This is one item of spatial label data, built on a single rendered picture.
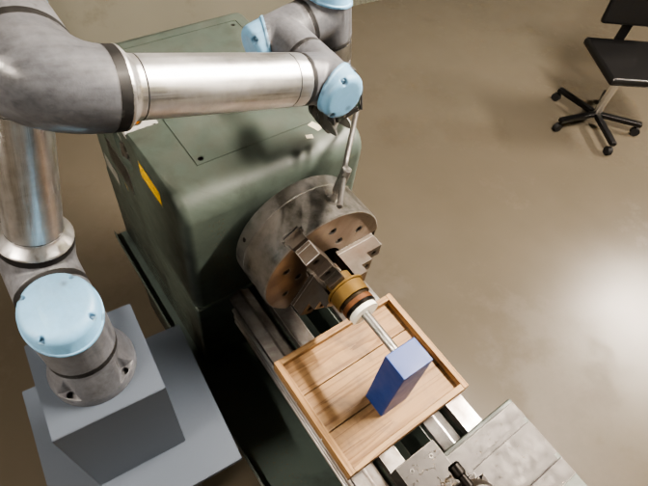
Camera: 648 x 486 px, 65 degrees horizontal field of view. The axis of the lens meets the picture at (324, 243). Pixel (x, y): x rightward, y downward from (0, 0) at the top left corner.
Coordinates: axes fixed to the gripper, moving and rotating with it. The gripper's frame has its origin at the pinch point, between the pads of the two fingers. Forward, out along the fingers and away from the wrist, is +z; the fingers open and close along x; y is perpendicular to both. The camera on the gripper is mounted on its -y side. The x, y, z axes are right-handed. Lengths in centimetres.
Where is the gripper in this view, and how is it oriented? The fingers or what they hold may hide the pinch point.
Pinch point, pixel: (329, 126)
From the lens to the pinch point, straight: 114.6
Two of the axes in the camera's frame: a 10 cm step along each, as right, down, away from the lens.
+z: 0.5, 5.0, 8.7
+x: 8.1, -5.2, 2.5
